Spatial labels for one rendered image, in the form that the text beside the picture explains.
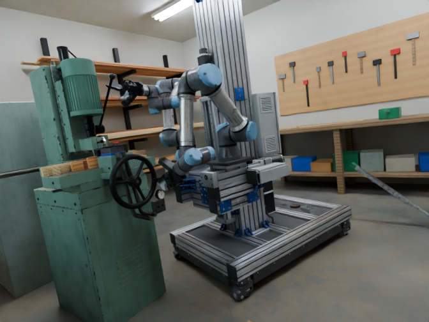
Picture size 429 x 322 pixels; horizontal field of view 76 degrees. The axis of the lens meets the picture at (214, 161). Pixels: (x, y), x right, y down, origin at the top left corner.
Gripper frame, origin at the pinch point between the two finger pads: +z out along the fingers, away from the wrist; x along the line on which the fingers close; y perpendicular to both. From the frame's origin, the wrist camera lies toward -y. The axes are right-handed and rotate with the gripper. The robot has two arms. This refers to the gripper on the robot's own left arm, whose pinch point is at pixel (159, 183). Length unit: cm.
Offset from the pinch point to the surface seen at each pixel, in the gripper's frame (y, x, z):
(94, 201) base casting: -8.5, -27.0, 20.7
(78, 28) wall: -287, 115, 149
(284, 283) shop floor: 89, 49, 5
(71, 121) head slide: -59, -18, 22
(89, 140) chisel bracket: -43.0, -15.6, 18.1
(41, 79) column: -90, -23, 21
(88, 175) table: -21.0, -26.9, 13.7
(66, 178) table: -22.0, -38.0, 12.3
